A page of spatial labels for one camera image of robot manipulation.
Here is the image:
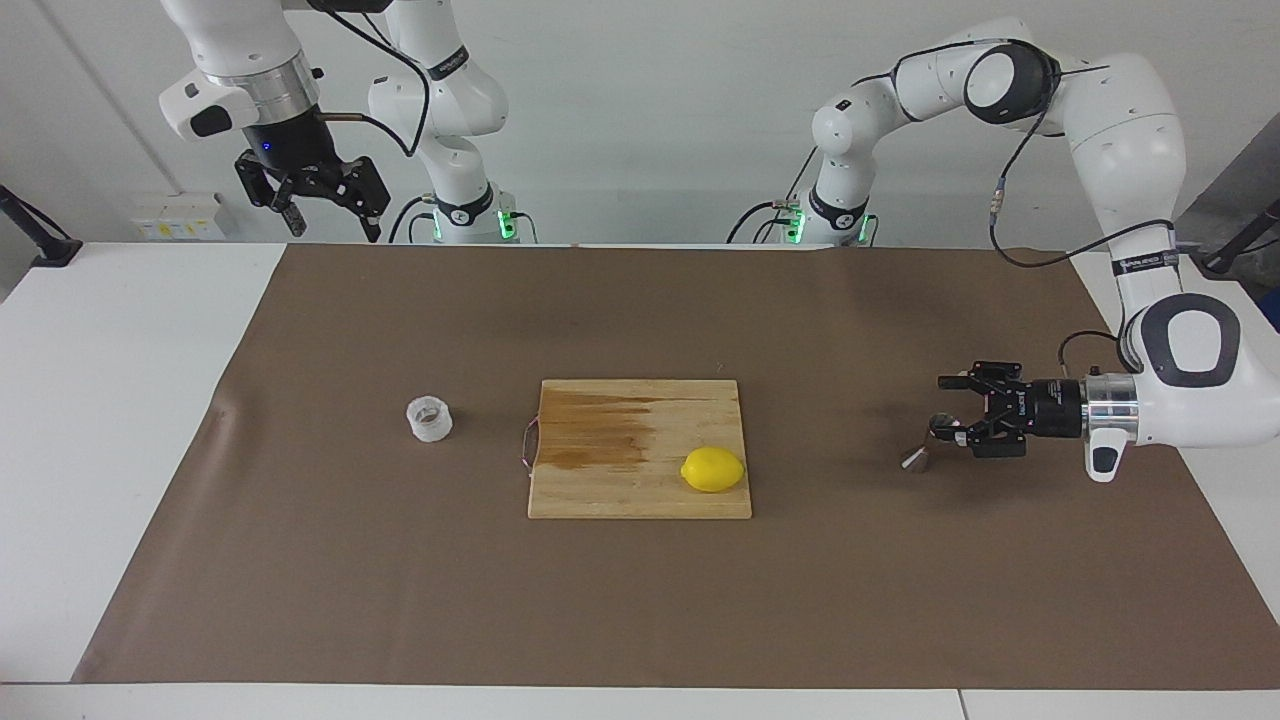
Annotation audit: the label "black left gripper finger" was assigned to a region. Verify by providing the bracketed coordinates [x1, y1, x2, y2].
[937, 360, 1024, 397]
[929, 412, 1027, 461]

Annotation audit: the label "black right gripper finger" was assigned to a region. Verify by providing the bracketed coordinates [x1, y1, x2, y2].
[343, 156, 392, 245]
[234, 149, 309, 239]

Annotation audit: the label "steel double jigger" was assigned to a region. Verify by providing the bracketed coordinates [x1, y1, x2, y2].
[900, 412, 964, 474]

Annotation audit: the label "small clear plastic cup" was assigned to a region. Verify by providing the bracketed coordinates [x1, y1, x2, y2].
[405, 396, 455, 444]

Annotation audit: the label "black clamp stand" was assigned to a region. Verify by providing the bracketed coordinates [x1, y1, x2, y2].
[0, 184, 84, 269]
[1198, 197, 1280, 280]

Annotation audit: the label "yellow lemon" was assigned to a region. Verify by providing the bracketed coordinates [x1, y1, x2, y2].
[680, 446, 748, 495]

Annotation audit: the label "wooden cutting board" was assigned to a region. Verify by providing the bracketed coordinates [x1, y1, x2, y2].
[519, 378, 754, 521]

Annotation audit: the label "brown paper table mat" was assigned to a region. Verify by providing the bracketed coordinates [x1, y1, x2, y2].
[72, 243, 1280, 692]

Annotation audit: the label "black right base cables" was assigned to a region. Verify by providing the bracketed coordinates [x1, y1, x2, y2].
[387, 194, 442, 245]

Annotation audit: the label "black base cables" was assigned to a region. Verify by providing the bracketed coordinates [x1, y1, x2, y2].
[726, 148, 822, 245]
[387, 194, 442, 245]

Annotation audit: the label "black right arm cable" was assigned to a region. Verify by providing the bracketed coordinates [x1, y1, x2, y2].
[305, 0, 434, 160]

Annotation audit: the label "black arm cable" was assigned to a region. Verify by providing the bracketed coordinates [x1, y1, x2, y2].
[855, 38, 1182, 377]
[305, 0, 434, 160]

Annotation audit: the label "white wall socket box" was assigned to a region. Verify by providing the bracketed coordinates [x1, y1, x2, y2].
[130, 192, 230, 242]

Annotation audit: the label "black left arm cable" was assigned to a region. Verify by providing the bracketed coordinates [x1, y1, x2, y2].
[855, 38, 1182, 377]

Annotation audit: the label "black left base cables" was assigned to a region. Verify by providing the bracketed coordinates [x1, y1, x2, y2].
[726, 148, 822, 245]

